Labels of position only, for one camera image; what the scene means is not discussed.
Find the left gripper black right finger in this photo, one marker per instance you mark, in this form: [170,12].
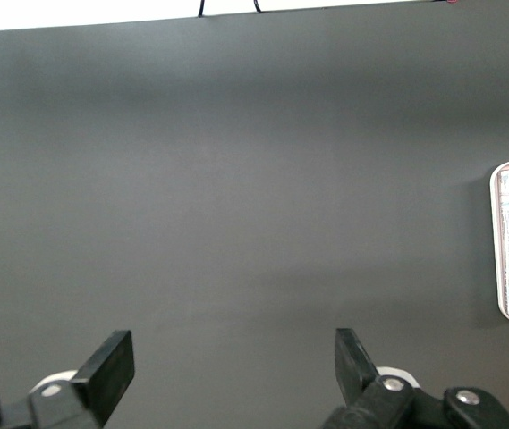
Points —
[357,366]

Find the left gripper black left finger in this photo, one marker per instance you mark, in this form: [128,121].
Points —
[106,371]

